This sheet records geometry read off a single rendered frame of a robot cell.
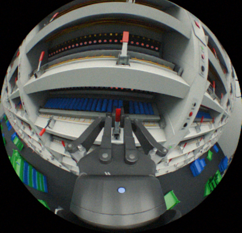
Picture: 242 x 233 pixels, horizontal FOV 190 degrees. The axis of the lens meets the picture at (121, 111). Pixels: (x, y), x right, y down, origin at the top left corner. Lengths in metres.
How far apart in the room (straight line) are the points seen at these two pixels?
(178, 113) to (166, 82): 0.11
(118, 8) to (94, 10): 0.06
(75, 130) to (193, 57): 0.42
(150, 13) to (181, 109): 0.28
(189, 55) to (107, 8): 0.24
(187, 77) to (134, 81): 0.16
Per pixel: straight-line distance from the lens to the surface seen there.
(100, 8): 0.24
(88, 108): 0.30
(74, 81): 0.19
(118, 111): 0.20
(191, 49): 0.27
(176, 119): 0.26
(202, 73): 0.28
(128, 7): 0.24
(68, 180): 1.24
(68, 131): 0.30
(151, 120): 0.29
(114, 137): 0.24
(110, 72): 0.15
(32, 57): 0.49
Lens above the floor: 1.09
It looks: 30 degrees down
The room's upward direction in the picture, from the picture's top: 6 degrees clockwise
